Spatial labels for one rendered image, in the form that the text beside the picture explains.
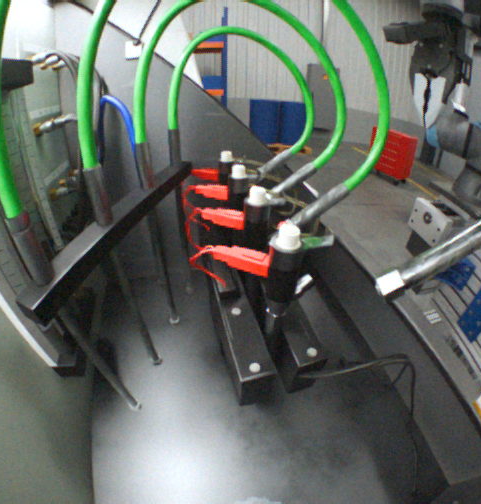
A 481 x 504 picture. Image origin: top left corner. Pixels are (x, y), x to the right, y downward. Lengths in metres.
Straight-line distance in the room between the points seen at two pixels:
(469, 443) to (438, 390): 0.10
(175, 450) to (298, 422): 0.18
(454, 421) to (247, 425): 0.31
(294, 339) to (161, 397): 0.23
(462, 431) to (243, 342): 0.34
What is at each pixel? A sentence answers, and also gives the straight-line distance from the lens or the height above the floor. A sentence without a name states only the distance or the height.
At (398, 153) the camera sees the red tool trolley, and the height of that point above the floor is 0.55.
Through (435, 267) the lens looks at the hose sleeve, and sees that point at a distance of 0.18.
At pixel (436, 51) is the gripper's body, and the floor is 1.33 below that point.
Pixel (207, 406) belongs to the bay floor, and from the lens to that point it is 0.41.
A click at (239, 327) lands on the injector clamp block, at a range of 0.29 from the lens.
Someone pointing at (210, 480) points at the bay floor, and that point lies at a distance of 0.39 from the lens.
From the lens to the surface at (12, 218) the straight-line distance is 0.19.
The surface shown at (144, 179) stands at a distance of 0.32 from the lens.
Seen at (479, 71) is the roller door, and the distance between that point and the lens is 7.69.
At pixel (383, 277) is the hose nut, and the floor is 1.12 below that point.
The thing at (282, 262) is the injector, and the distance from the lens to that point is 0.20.
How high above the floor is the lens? 1.22
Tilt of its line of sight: 36 degrees down
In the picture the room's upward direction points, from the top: 1 degrees clockwise
